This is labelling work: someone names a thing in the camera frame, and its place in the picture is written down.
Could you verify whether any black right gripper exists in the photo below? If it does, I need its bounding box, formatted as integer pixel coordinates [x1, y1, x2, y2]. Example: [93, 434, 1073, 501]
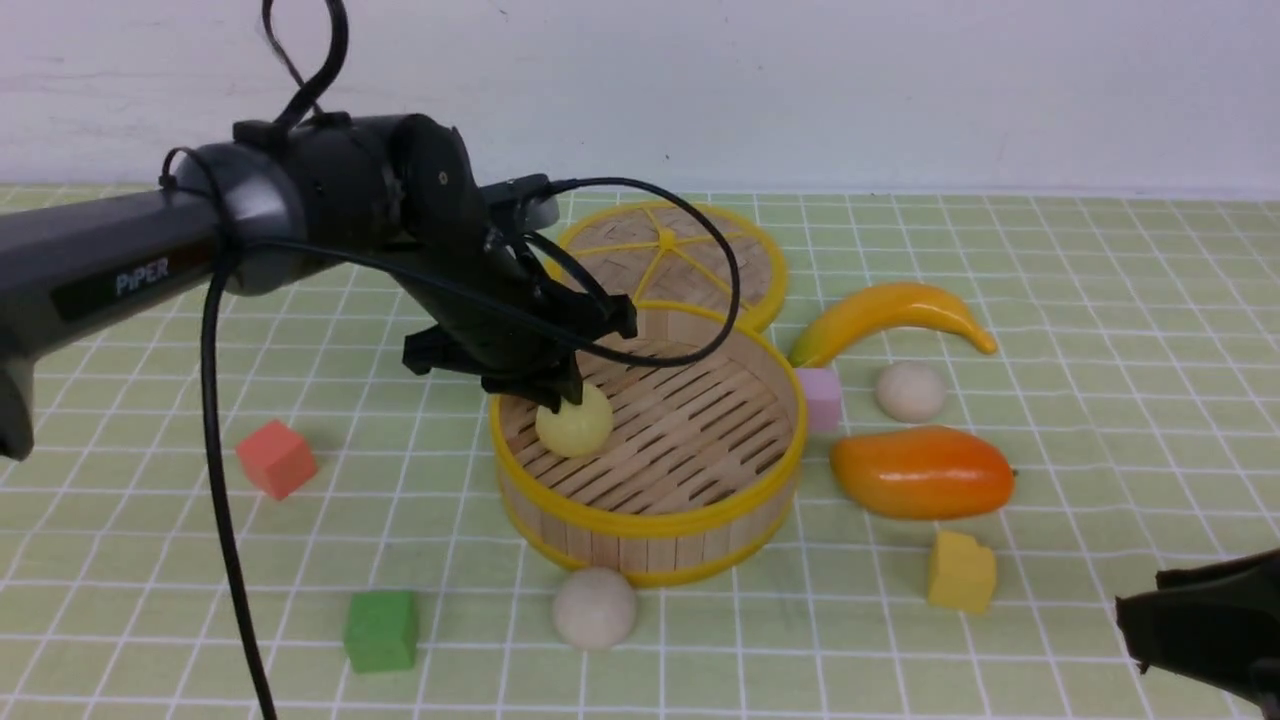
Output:
[1116, 550, 1279, 714]

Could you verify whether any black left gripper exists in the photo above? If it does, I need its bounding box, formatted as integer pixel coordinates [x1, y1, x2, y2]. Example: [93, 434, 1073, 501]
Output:
[385, 176, 636, 413]

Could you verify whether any yellow bun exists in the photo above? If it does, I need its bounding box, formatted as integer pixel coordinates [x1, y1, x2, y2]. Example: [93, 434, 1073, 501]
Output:
[535, 383, 614, 459]

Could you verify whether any white bun front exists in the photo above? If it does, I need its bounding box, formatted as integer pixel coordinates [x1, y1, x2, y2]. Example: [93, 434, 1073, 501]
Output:
[550, 568, 639, 651]

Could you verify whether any white bun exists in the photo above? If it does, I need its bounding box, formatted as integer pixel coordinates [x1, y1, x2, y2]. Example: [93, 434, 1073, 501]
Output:
[874, 361, 948, 424]
[550, 568, 639, 651]

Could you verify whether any bamboo steamer tray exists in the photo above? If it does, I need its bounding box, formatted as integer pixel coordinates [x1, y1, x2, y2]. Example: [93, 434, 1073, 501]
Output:
[489, 325, 808, 585]

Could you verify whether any bamboo steamer lid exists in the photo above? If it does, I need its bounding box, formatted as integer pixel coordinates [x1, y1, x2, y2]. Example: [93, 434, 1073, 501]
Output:
[558, 201, 788, 331]

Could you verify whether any yellow block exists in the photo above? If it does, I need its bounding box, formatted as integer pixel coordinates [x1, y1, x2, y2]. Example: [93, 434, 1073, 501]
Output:
[925, 530, 998, 614]

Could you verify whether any pink cube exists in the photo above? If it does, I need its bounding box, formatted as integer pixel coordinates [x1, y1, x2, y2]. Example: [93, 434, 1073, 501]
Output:
[795, 366, 844, 436]

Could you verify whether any red cube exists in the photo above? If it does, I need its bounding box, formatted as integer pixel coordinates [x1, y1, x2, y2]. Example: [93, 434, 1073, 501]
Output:
[236, 419, 319, 501]

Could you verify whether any green checkered tablecloth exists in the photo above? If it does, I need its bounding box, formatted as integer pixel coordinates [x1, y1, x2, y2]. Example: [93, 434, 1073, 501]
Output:
[0, 184, 1280, 720]

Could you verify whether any green cube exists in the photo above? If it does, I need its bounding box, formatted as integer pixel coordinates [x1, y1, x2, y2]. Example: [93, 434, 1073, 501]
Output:
[343, 591, 419, 674]

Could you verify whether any orange toy mango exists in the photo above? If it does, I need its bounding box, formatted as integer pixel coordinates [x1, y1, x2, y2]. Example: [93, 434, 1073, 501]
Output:
[828, 425, 1018, 521]

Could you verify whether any yellow toy banana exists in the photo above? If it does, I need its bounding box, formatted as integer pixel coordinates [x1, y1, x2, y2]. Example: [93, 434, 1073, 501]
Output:
[788, 282, 998, 368]

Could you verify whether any black cable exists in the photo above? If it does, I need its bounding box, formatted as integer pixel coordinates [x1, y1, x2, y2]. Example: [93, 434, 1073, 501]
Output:
[160, 0, 742, 720]

